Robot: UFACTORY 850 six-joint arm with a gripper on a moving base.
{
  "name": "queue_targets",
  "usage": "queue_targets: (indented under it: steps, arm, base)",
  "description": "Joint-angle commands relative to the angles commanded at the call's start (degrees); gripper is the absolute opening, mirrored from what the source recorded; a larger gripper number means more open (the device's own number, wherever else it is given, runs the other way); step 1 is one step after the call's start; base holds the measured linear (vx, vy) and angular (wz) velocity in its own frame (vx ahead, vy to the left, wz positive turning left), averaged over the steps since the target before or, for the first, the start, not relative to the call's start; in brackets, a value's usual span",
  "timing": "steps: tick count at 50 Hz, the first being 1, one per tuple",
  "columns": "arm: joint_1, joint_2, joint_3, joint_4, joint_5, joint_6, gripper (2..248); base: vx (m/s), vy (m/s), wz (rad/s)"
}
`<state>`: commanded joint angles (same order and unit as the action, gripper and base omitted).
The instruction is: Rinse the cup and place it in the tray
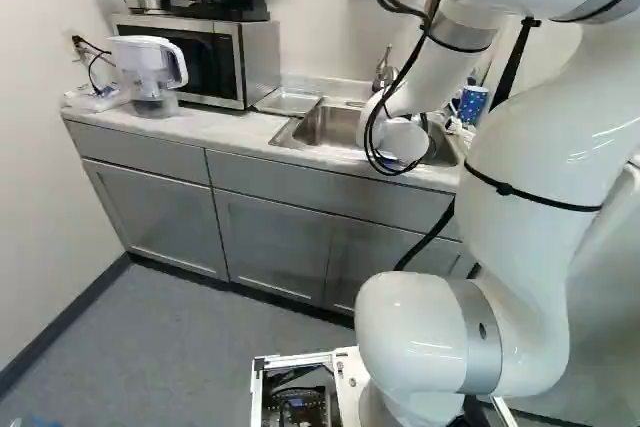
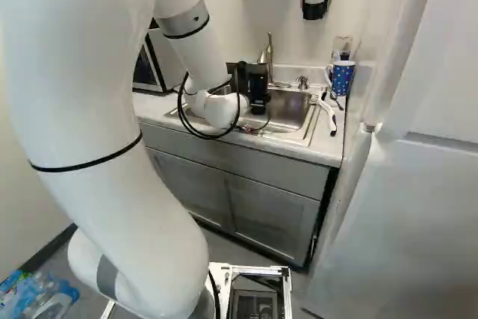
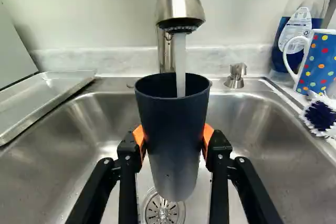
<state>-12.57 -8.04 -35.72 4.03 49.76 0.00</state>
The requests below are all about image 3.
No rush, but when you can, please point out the blue dish soap bottle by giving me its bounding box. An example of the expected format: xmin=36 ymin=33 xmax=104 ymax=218
xmin=270 ymin=0 xmax=334 ymax=73

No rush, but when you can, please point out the polka dot mug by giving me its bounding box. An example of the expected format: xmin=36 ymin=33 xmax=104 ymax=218
xmin=282 ymin=28 xmax=336 ymax=97

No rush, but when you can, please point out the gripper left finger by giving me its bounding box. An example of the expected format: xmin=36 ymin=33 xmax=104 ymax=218
xmin=65 ymin=125 xmax=148 ymax=224

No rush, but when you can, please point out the blue and white dish brush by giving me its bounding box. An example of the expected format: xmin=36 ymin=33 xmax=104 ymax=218
xmin=299 ymin=90 xmax=336 ymax=137

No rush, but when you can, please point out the stainless steel tap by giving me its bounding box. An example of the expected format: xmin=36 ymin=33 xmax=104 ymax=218
xmin=154 ymin=0 xmax=206 ymax=75

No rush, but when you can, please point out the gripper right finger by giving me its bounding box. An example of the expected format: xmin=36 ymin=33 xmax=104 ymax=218
xmin=199 ymin=123 xmax=284 ymax=224

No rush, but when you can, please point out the metal tray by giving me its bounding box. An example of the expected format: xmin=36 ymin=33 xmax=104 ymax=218
xmin=0 ymin=69 xmax=97 ymax=147

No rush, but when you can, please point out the stainless steel sink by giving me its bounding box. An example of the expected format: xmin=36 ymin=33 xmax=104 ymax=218
xmin=0 ymin=76 xmax=336 ymax=224

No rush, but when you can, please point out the dark blue plastic cup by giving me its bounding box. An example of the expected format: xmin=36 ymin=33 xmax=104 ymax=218
xmin=134 ymin=72 xmax=211 ymax=201

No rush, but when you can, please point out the grey marble counter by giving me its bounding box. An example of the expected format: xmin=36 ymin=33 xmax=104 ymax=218
xmin=29 ymin=42 xmax=297 ymax=83

